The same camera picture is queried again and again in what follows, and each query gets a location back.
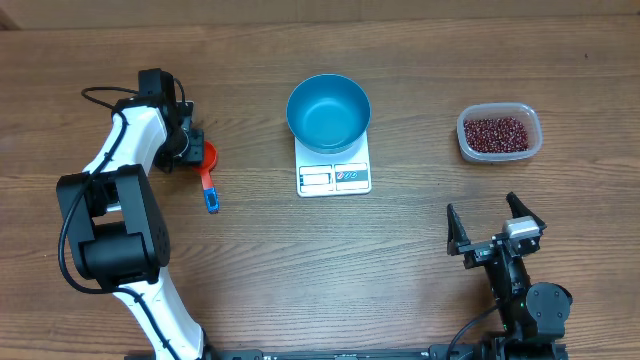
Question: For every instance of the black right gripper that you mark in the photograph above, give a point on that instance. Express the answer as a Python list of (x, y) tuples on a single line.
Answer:
[(478, 250)]

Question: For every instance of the clear plastic container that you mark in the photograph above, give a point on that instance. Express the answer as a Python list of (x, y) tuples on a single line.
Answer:
[(520, 111)]

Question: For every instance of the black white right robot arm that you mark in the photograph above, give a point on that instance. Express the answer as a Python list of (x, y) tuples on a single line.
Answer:
[(533, 316)]

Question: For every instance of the blue bowl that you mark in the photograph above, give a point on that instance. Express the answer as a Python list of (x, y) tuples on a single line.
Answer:
[(328, 113)]

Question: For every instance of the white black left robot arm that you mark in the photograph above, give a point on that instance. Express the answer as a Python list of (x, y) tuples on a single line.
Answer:
[(112, 224)]

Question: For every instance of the red scoop with blue handle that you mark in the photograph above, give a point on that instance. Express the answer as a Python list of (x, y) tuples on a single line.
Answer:
[(204, 170)]

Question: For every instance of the red beans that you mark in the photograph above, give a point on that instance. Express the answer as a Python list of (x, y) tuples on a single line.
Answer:
[(496, 135)]

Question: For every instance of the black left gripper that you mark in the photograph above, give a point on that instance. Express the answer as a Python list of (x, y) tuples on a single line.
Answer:
[(198, 154)]

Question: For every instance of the white digital kitchen scale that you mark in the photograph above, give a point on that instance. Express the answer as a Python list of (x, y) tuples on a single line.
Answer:
[(344, 173)]

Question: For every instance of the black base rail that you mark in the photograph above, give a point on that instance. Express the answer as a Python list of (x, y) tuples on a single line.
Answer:
[(434, 352)]

